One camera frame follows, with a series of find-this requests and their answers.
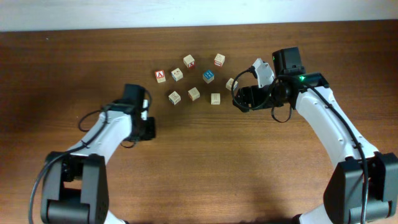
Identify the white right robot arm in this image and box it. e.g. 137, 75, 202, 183
230, 47, 397, 223

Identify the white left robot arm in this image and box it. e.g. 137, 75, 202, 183
35, 84, 155, 223

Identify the wooden block shell picture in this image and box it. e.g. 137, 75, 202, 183
226, 78, 238, 91

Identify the wooden block letter I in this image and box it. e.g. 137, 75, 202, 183
211, 93, 221, 105

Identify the blue top wooden block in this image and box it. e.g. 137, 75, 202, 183
203, 70, 215, 83

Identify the wooden block red top right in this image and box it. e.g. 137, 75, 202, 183
214, 54, 226, 67

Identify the wooden block red A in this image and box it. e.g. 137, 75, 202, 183
155, 70, 166, 83

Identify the wooden block blue side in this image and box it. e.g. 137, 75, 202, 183
171, 68, 183, 82

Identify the wooden block red X side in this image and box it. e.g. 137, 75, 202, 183
183, 55, 195, 69

